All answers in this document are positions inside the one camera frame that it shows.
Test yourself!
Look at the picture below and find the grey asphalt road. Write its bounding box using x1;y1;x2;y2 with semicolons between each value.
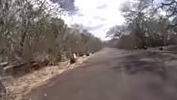
0;36;177;100

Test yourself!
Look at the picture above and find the row of dry trees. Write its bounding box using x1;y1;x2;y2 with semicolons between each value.
0;0;107;76
98;0;177;60

